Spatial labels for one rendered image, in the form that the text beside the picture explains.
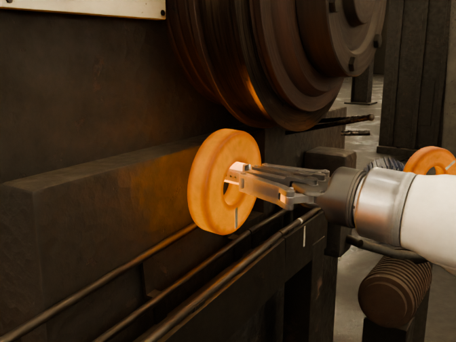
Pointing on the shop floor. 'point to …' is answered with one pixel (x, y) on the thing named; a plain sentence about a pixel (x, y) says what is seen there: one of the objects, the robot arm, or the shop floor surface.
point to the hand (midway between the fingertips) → (228, 171)
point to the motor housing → (393, 298)
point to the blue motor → (385, 164)
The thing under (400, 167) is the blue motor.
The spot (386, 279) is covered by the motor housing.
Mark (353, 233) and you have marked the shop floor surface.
